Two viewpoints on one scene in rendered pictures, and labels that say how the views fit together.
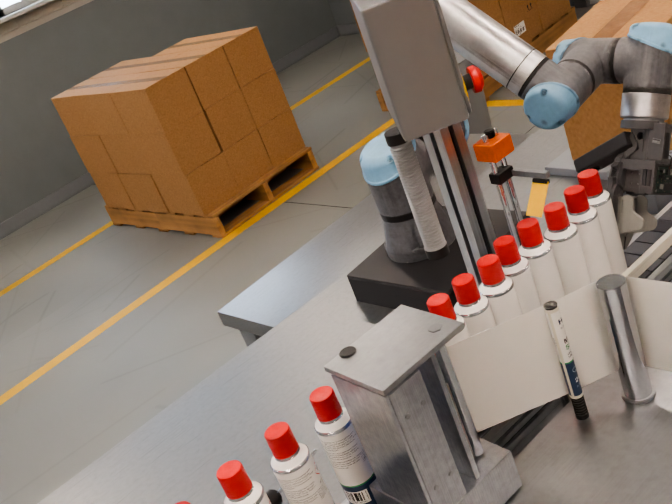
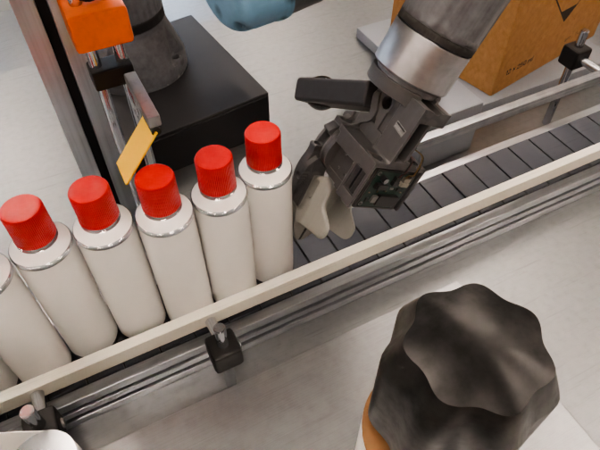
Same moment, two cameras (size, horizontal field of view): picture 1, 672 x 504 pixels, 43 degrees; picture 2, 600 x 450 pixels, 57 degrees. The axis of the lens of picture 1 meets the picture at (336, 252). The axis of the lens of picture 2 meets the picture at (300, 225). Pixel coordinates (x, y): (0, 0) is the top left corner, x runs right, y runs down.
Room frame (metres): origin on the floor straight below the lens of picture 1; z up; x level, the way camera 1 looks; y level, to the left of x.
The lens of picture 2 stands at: (0.83, -0.47, 1.40)
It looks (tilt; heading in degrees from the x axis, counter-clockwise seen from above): 49 degrees down; 3
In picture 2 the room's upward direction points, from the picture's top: straight up
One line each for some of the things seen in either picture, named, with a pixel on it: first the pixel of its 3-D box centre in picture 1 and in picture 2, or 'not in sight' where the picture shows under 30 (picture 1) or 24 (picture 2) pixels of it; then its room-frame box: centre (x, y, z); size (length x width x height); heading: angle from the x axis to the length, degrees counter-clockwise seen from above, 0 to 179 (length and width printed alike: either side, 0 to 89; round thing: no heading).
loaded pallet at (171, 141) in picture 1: (182, 133); not in sight; (5.08, 0.59, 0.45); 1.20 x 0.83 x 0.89; 37
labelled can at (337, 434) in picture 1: (347, 453); not in sight; (0.92, 0.08, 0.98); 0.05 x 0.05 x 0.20
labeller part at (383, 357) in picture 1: (393, 346); not in sight; (0.87, -0.02, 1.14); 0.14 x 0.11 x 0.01; 120
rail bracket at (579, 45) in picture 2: not in sight; (575, 87); (1.55, -0.84, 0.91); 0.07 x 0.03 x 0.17; 30
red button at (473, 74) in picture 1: (471, 80); not in sight; (1.13, -0.26, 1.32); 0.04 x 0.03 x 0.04; 176
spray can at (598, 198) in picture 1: (601, 228); (267, 209); (1.21, -0.41, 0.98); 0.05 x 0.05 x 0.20
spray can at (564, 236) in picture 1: (568, 262); (175, 252); (1.15, -0.33, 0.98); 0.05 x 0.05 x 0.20
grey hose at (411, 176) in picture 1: (417, 194); not in sight; (1.17, -0.14, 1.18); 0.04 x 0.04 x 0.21
